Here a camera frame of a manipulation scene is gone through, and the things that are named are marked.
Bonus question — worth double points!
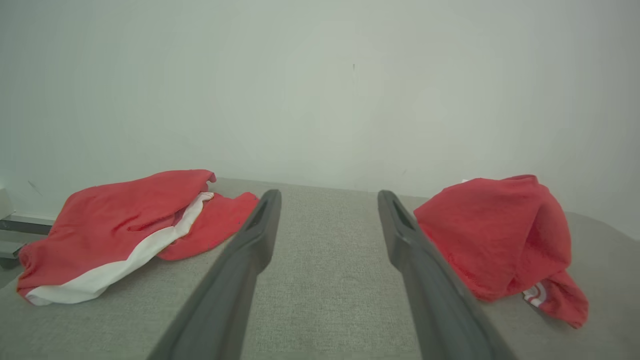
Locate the red Bulls basketball jersey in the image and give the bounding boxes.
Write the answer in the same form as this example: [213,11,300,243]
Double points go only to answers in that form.
[413,174,590,329]

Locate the dark skirting board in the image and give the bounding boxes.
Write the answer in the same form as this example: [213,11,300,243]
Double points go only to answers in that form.
[0,212,55,271]

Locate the red shorts with white band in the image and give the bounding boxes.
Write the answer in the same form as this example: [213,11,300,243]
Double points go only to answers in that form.
[16,169,261,307]

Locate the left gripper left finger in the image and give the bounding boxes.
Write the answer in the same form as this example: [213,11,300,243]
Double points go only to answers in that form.
[147,189,282,360]

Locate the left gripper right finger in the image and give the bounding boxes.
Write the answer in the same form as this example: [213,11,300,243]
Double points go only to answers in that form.
[377,190,518,360]

